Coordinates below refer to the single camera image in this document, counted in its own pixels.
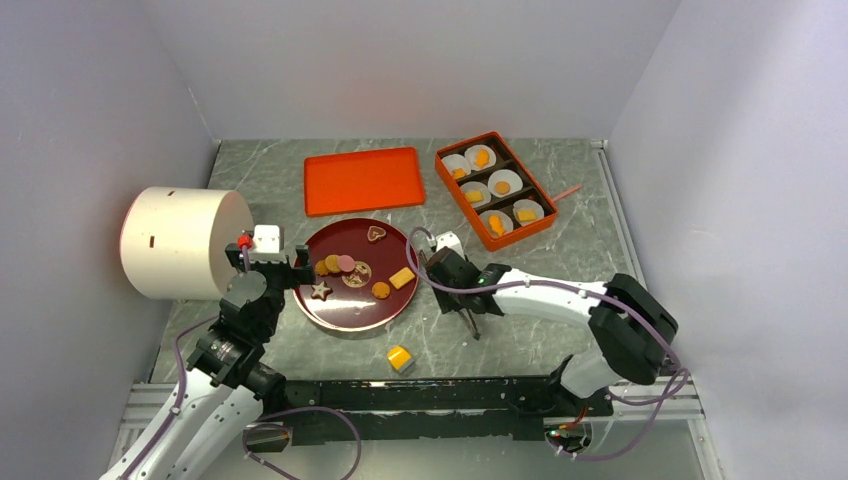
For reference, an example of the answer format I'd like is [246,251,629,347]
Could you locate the metal tongs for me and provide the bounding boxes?
[460,309,481,341]

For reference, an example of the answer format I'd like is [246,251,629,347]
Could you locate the dark red round plate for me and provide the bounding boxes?
[293,218,418,332]

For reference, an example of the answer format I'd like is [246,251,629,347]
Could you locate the fish shaped orange cookie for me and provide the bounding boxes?
[487,216,505,237]

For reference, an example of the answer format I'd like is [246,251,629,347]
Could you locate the orange compartment box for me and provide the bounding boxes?
[434,132,558,252]

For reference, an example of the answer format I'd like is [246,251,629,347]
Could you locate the round tan cookie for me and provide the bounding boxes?
[492,180,513,197]

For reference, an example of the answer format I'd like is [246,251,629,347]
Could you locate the orange box lid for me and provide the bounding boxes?
[303,147,427,217]

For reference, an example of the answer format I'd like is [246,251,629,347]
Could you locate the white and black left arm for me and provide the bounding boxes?
[103,243,316,479]

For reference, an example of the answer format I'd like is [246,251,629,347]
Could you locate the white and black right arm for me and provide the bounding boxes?
[423,247,679,415]

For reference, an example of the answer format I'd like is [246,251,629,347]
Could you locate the brown scalloped cookie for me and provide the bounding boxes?
[314,260,330,277]

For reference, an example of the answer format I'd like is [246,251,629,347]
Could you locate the star shaped iced cookie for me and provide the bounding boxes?
[310,280,334,302]

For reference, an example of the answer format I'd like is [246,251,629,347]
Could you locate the brown round cookie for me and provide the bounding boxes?
[324,254,341,273]

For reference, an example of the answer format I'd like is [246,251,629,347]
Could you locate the pink round cookie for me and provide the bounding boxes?
[337,255,356,273]

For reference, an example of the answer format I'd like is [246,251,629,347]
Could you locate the rectangular butter biscuit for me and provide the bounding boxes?
[389,267,416,290]

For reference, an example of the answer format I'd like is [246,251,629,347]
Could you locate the white paper liner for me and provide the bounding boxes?
[487,169,524,198]
[460,181,492,208]
[441,154,472,180]
[481,210,514,239]
[513,199,545,226]
[464,144,497,171]

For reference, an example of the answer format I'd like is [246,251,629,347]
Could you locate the round orange cookie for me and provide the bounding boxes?
[371,282,392,300]

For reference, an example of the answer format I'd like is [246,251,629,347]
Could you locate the heart shaped chocolate cookie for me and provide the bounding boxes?
[366,225,387,243]

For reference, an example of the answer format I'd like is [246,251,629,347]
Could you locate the yellow small block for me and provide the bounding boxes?
[387,346,414,374]

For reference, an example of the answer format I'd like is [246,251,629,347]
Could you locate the white cylinder container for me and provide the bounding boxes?
[119,187,254,301]

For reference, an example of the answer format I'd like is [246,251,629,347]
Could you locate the fish shaped cookie in box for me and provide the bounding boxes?
[474,150,490,168]

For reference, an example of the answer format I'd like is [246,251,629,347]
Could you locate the pink stick behind box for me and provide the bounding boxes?
[551,184,583,203]

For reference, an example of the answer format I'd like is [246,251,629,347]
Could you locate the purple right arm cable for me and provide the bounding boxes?
[405,226,692,463]

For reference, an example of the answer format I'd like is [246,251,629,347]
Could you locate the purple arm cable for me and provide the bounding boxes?
[405,226,692,463]
[115,235,254,480]

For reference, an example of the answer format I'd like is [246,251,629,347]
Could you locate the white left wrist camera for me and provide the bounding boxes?
[250,224,283,256]

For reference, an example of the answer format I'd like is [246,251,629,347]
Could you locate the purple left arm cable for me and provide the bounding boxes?
[115,235,254,480]

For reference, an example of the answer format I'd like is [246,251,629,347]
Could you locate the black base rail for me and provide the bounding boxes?
[263,375,613,446]

